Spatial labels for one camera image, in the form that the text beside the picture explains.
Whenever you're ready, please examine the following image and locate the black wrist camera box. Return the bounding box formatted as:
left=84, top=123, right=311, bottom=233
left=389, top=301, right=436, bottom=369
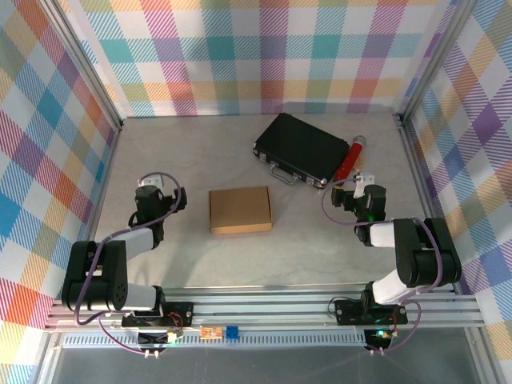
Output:
left=330, top=186, right=349, bottom=209
left=172, top=186, right=188, bottom=211

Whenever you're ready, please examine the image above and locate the aluminium side rail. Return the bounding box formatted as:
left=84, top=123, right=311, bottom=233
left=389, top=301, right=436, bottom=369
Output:
left=71, top=127, right=121, bottom=297
left=395, top=115, right=457, bottom=295

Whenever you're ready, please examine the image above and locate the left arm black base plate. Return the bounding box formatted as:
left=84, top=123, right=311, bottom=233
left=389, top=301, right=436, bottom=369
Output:
left=121, top=302, right=195, bottom=329

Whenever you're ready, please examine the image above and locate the right white camera bracket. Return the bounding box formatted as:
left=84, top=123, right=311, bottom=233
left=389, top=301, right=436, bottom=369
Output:
left=354, top=171, right=377, bottom=199

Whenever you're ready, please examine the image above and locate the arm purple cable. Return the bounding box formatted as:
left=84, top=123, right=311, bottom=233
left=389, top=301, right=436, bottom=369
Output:
left=322, top=178, right=445, bottom=355
left=74, top=171, right=189, bottom=355

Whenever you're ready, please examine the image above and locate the left white camera bracket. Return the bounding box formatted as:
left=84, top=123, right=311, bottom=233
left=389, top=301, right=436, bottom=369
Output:
left=138, top=172, right=166, bottom=189

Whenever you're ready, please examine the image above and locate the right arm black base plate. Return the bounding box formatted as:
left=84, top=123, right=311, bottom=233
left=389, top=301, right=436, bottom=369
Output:
left=334, top=298, right=409, bottom=326

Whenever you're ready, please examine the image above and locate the white camera bracket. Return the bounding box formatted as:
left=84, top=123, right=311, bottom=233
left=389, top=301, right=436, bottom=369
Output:
left=354, top=171, right=377, bottom=199
left=138, top=172, right=166, bottom=189

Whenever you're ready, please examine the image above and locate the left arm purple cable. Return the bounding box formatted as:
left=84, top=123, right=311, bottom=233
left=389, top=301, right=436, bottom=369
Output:
left=74, top=171, right=189, bottom=355

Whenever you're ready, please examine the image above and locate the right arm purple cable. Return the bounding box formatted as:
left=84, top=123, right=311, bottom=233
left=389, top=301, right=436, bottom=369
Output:
left=322, top=178, right=445, bottom=355

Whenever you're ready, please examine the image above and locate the red tube with silver cap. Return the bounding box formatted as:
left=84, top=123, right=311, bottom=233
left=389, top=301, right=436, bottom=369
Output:
left=332, top=134, right=367, bottom=181

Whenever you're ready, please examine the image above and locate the left black wrist camera box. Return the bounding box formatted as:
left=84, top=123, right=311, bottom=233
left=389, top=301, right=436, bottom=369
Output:
left=172, top=186, right=188, bottom=211

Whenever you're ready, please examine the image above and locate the black controller module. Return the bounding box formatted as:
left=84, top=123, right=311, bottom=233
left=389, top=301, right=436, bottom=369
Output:
left=364, top=326, right=394, bottom=349
left=137, top=330, right=179, bottom=348

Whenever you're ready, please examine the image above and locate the aluminium mounting rail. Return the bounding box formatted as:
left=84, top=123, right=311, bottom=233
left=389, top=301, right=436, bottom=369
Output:
left=43, top=284, right=487, bottom=332

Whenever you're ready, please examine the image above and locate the black briefcase with metal trim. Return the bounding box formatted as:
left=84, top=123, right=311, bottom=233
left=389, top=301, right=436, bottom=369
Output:
left=251, top=112, right=350, bottom=190

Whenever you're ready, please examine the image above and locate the white slotted cable duct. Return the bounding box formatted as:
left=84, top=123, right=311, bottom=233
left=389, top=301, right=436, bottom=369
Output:
left=59, top=334, right=371, bottom=348

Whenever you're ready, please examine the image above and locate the brown cardboard box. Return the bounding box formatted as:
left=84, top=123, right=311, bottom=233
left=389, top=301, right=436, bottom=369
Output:
left=208, top=186, right=274, bottom=236

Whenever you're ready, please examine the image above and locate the aluminium frame post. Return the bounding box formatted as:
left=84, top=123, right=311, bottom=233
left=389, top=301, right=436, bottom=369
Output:
left=394, top=0, right=479, bottom=125
left=38, top=0, right=125, bottom=131

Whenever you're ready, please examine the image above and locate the right black wrist camera box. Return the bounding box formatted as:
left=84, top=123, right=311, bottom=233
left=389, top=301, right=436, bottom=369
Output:
left=330, top=186, right=349, bottom=209

